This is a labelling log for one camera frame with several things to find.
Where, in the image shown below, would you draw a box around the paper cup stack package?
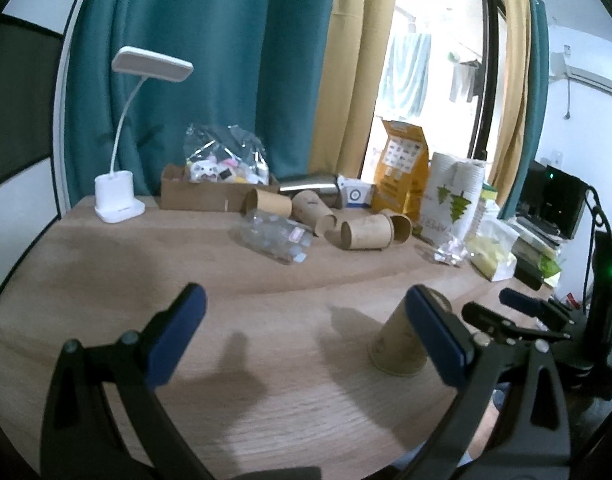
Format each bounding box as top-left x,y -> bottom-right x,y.
419,152 -> 484,246

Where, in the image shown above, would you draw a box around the yellow paper bag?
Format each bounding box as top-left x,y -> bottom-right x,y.
371,119 -> 429,223

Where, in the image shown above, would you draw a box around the teal curtain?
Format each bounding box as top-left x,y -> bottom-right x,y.
64,0 -> 333,202
498,0 -> 550,220

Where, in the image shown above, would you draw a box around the white desk lamp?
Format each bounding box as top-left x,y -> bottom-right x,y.
94,46 -> 194,224

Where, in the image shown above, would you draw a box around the small clear bag of clips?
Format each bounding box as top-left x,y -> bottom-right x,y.
433,237 -> 470,266

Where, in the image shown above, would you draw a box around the clear plastic bag of clips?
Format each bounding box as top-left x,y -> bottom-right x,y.
234,209 -> 315,264

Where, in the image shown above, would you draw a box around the mustard curtain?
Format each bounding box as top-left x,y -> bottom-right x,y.
490,0 -> 531,206
308,0 -> 396,178

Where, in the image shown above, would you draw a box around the brown paper cup with writing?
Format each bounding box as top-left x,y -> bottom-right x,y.
369,285 -> 463,377

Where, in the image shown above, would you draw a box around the mustard curtain left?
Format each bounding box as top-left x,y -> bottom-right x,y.
308,0 -> 396,178

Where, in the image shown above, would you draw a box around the hanging light blue towel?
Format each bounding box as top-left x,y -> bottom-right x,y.
377,28 -> 432,119

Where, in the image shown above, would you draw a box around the clear bag of toys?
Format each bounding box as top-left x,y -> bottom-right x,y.
183,124 -> 270,185

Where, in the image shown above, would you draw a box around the teal curtain left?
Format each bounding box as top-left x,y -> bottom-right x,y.
64,0 -> 333,202

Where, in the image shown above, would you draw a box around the yellow green sponge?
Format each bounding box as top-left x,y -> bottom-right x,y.
480,183 -> 498,200

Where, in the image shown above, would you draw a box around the mustard curtain right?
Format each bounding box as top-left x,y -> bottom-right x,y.
490,0 -> 531,206

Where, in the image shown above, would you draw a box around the brown paper cup rear right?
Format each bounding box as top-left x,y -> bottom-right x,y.
341,214 -> 394,250

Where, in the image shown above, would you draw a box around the teal curtain right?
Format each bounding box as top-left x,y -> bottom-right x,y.
498,0 -> 550,220

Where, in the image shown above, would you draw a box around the white blue small box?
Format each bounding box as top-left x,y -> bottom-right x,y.
337,176 -> 374,208

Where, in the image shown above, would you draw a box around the white air conditioner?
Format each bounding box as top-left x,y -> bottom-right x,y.
550,52 -> 612,96

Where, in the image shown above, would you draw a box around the brown cardboard box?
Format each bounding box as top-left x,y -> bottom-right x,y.
159,164 -> 279,212

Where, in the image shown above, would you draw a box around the brown paper cup far left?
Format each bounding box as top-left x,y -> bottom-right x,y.
242,188 -> 293,218

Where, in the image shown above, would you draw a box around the black monitor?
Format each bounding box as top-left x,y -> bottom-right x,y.
516,162 -> 588,240

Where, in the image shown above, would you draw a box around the silver metal thermos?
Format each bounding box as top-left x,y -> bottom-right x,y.
279,174 -> 342,208

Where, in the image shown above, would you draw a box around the brown paper cup rear upright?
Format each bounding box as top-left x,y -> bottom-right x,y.
292,190 -> 337,237

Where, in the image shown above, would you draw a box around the yellow tissue pack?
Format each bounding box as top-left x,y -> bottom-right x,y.
465,217 -> 519,283

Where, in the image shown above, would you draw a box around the black case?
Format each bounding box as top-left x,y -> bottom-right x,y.
514,260 -> 543,292

